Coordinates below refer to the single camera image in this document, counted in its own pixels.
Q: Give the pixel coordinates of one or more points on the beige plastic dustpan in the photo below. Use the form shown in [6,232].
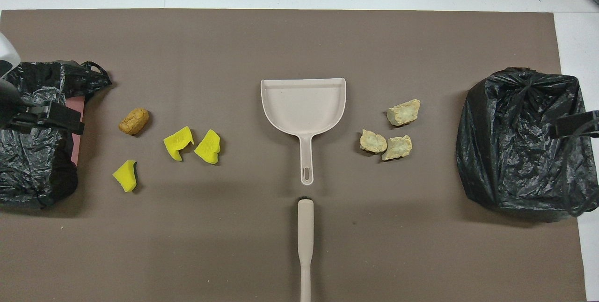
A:
[304,105]

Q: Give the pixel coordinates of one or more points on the beige hand brush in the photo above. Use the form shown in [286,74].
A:
[305,227]

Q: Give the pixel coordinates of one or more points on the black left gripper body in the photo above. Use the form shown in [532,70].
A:
[9,100]

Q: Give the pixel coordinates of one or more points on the brown table mat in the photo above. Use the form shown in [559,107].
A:
[299,40]

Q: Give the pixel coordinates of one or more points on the black bag bin with pink box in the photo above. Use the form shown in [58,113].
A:
[32,166]

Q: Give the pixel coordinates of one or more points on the black bag lined trash bin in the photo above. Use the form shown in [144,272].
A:
[514,152]

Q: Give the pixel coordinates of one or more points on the pink box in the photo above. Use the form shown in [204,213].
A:
[77,119]

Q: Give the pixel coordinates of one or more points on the orange-brown sponge lump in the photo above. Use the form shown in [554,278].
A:
[134,121]

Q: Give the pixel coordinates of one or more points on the beige foam chunk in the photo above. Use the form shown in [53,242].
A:
[398,148]
[373,142]
[403,113]

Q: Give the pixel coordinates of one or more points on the yellow sponge piece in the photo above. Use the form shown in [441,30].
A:
[178,143]
[125,176]
[208,147]

